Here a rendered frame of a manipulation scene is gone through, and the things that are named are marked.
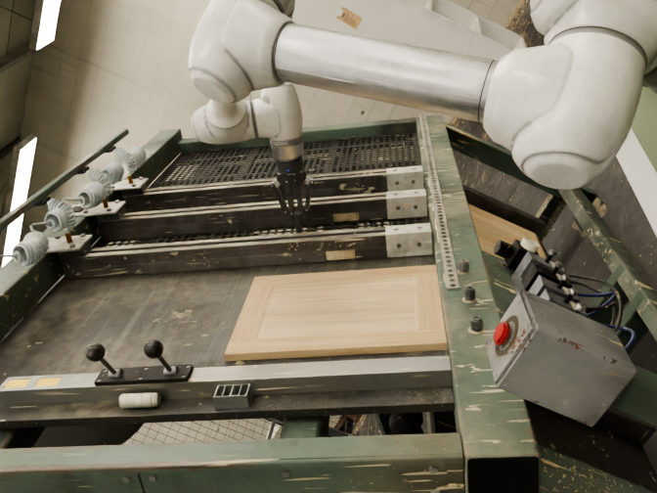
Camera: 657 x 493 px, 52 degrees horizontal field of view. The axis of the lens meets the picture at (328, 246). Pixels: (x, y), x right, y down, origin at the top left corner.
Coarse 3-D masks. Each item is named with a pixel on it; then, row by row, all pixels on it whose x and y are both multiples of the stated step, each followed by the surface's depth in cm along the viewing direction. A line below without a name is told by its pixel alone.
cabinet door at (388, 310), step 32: (256, 288) 176; (288, 288) 175; (320, 288) 173; (352, 288) 171; (384, 288) 169; (416, 288) 166; (256, 320) 161; (288, 320) 160; (320, 320) 158; (352, 320) 156; (384, 320) 154; (416, 320) 153; (256, 352) 148; (288, 352) 147; (320, 352) 146; (352, 352) 146; (384, 352) 145
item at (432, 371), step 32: (32, 384) 143; (64, 384) 141; (128, 384) 138; (160, 384) 138; (192, 384) 137; (224, 384) 136; (256, 384) 136; (288, 384) 135; (320, 384) 134; (352, 384) 134; (384, 384) 133; (416, 384) 132; (448, 384) 132
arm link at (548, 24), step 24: (552, 0) 104; (576, 0) 103; (600, 0) 101; (624, 0) 101; (648, 0) 102; (552, 24) 107; (576, 24) 102; (600, 24) 100; (624, 24) 100; (648, 24) 101; (648, 48) 102; (648, 72) 109
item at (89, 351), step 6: (96, 342) 132; (90, 348) 131; (96, 348) 131; (102, 348) 132; (90, 354) 130; (96, 354) 131; (102, 354) 131; (90, 360) 131; (96, 360) 131; (102, 360) 134; (108, 366) 137; (114, 372) 139; (120, 372) 140
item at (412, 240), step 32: (416, 224) 188; (64, 256) 196; (96, 256) 195; (128, 256) 194; (160, 256) 193; (192, 256) 192; (224, 256) 191; (256, 256) 191; (288, 256) 190; (320, 256) 189; (384, 256) 187
